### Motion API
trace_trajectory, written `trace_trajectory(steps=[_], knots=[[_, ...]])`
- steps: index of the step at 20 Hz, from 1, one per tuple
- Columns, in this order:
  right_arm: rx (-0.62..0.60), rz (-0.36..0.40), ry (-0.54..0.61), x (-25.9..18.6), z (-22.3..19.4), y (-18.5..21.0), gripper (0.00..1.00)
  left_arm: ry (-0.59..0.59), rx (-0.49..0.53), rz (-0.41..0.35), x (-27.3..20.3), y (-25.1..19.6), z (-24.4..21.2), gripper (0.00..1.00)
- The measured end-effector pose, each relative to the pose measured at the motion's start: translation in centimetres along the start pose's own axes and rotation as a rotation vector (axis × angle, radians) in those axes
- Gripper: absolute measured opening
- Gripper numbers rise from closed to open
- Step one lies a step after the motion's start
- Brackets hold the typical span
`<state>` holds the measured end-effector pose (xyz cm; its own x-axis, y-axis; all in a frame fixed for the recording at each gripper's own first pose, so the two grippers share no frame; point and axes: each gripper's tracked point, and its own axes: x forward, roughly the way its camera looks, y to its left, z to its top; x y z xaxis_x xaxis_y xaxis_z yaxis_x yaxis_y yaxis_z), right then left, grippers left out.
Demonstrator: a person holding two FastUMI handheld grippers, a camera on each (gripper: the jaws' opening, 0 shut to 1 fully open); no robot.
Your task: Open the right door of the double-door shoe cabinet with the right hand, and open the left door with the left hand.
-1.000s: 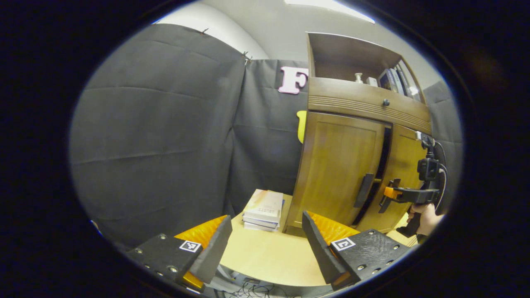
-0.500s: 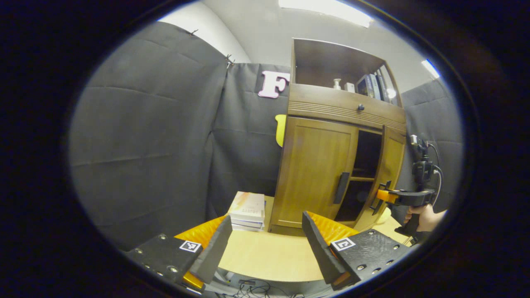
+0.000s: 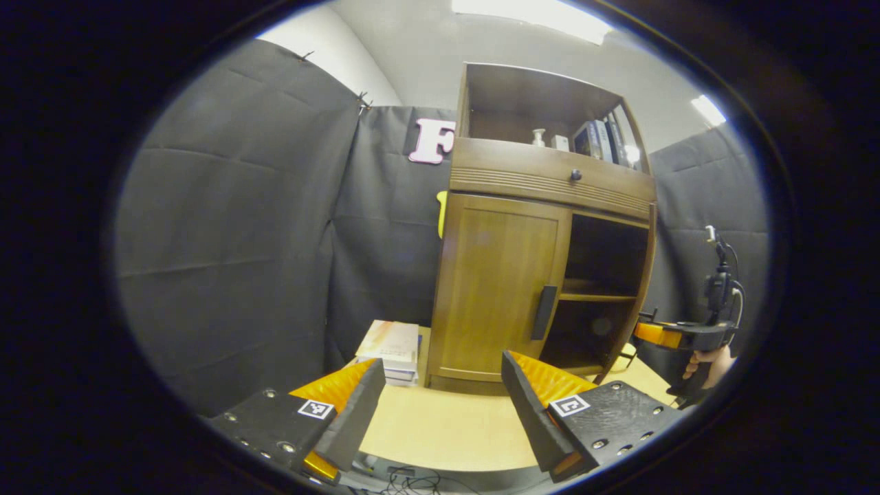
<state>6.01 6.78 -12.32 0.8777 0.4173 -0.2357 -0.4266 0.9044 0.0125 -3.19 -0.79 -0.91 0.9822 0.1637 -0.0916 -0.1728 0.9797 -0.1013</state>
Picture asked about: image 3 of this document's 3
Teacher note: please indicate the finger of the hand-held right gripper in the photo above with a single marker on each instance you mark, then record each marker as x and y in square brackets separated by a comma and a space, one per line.
[656, 335]

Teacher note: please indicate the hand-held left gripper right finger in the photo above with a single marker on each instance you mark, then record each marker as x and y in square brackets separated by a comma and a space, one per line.
[529, 419]

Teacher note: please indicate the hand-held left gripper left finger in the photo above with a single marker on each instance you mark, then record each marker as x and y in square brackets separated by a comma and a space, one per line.
[357, 419]

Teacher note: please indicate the wooden double-door shoe cabinet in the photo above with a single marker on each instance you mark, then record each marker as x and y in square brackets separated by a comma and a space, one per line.
[522, 100]

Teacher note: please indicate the stack of pale books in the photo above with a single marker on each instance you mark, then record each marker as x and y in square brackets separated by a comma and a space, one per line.
[388, 340]

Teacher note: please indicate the small ceiling light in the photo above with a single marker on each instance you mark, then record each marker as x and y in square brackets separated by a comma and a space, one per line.
[632, 153]
[708, 110]

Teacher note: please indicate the black book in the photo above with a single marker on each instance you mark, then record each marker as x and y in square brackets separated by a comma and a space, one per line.
[617, 143]

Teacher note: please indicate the grey book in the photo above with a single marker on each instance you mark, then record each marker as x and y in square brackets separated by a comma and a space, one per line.
[602, 141]

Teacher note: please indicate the dark blue book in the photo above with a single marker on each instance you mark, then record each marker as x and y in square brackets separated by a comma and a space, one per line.
[584, 141]

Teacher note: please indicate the small white box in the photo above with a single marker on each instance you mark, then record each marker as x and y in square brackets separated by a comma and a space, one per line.
[559, 143]

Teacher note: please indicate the clear pump bottle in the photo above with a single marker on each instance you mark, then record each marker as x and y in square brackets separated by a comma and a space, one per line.
[538, 139]

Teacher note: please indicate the black backdrop cloth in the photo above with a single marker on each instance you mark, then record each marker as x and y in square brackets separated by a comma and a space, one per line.
[240, 206]

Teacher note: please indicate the small black clip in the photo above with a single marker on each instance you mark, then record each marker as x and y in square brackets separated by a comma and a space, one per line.
[363, 102]

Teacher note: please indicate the large ceiling light panel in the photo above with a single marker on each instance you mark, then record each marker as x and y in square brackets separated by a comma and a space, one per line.
[536, 17]

